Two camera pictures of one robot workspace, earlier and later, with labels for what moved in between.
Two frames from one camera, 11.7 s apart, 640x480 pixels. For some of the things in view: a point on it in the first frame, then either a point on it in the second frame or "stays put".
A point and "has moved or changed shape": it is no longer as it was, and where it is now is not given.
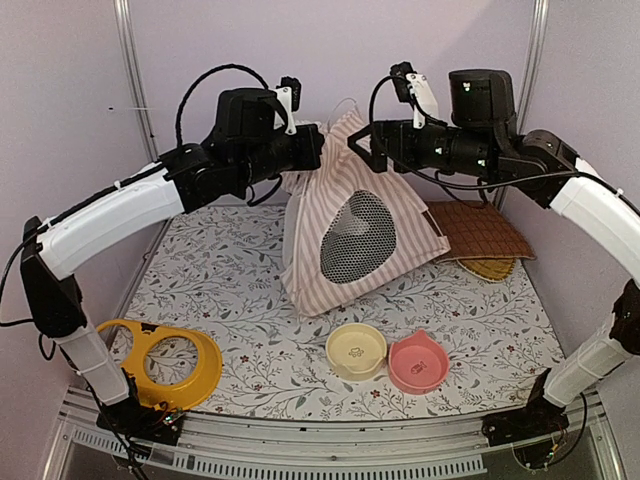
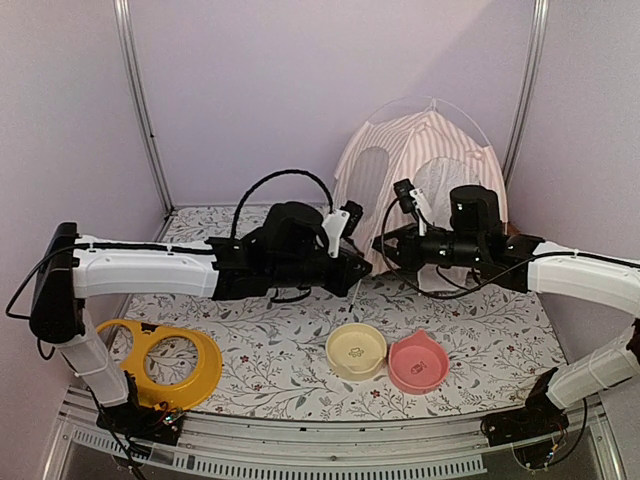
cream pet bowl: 356,351 stays put
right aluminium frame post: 538,39 stays put
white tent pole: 338,122 has moved or changed shape
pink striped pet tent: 350,228 has moved or changed shape
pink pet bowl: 418,364 stays put
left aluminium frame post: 123,16 stays put
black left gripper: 313,143 → 347,274
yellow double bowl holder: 200,389 stays put
